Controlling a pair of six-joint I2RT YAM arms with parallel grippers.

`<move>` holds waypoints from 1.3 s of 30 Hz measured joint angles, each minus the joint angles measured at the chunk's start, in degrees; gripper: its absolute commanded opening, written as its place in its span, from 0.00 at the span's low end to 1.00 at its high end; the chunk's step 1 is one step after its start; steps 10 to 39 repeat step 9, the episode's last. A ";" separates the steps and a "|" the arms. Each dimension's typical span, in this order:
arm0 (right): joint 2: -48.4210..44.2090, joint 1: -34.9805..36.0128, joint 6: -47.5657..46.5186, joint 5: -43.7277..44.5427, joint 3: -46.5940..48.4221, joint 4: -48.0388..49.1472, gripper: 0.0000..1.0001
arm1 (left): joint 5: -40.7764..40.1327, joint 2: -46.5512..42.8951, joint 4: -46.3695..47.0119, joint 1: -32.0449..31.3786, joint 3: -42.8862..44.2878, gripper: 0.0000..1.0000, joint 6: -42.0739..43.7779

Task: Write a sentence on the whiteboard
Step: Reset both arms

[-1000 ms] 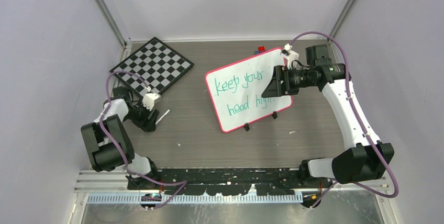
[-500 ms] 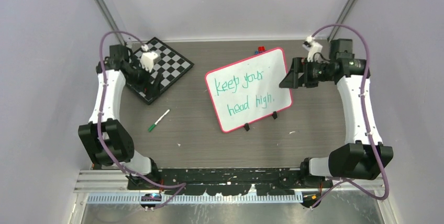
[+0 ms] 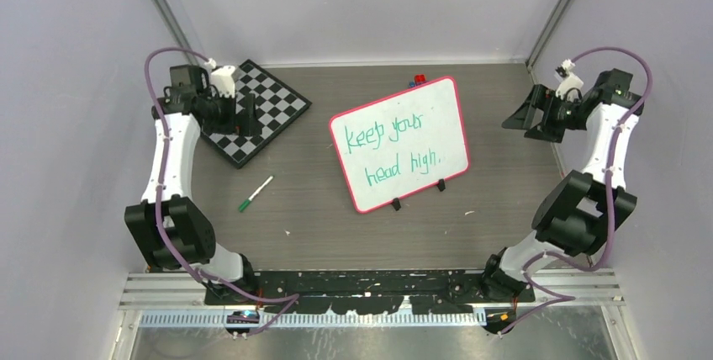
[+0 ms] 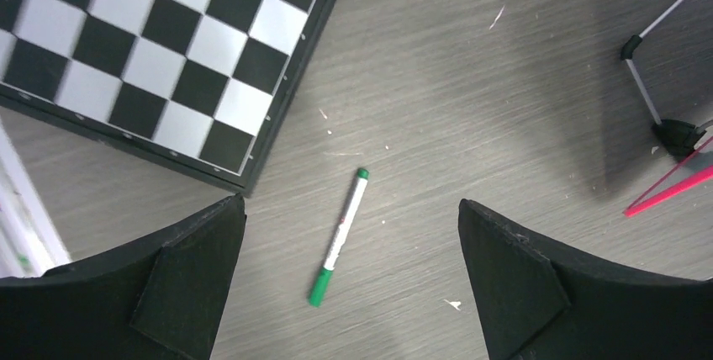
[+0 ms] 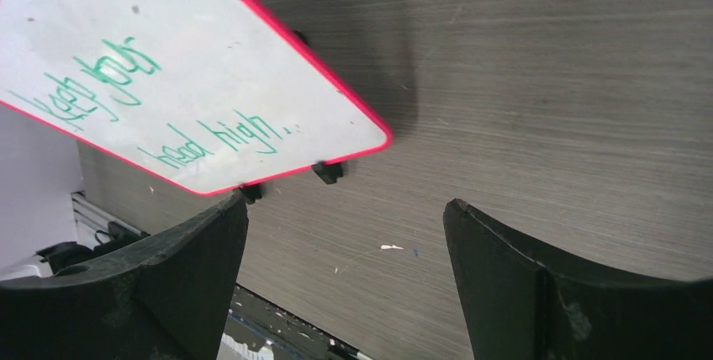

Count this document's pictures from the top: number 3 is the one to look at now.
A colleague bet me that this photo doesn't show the slotted grey cable duct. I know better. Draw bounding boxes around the slotted grey cable duct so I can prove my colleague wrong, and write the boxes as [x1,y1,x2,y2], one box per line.
[139,309,486,328]

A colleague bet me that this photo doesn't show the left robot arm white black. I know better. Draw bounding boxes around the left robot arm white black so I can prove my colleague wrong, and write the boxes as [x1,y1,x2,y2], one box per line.
[124,65,259,304]

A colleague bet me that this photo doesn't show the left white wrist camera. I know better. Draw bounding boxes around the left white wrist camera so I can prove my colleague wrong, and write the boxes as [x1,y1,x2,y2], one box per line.
[209,66,240,98]

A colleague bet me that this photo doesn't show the purple cable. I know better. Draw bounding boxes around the purple cable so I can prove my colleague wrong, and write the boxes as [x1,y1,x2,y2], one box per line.
[145,47,300,337]
[498,46,653,337]

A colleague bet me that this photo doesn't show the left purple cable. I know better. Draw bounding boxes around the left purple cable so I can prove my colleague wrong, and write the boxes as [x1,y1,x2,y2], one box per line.
[145,47,300,337]

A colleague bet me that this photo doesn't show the blue red toy figure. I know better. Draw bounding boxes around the blue red toy figure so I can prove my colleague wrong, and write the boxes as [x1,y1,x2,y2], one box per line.
[409,74,428,88]

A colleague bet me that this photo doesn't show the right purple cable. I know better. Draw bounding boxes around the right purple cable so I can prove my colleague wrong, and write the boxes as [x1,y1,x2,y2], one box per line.
[498,46,653,337]

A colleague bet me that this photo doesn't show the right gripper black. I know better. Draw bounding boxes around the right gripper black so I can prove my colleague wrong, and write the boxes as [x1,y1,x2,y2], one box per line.
[502,84,587,144]

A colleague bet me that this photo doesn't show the green whiteboard marker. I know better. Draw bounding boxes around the green whiteboard marker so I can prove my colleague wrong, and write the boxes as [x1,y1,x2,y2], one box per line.
[238,175,274,213]

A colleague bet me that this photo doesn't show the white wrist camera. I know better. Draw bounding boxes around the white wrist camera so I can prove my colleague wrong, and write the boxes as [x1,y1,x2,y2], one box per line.
[555,59,584,102]
[209,66,240,98]

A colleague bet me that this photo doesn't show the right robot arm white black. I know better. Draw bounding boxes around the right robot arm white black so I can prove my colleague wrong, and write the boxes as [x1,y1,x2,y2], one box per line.
[479,66,643,302]

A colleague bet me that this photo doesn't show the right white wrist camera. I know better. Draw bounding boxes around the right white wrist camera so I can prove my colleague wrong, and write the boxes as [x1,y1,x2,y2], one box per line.
[555,59,584,102]

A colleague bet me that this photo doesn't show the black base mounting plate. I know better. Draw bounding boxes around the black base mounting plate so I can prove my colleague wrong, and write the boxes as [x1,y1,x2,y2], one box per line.
[204,269,535,315]

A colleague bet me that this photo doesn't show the whiteboard with red frame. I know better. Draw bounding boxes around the whiteboard with red frame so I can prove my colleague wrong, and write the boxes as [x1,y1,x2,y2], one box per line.
[328,77,470,214]

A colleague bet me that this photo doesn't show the black and white chessboard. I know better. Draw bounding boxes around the black and white chessboard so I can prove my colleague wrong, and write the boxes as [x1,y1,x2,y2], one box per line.
[201,59,312,169]

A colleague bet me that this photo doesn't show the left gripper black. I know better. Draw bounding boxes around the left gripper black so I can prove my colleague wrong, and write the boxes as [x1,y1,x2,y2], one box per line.
[203,90,261,137]

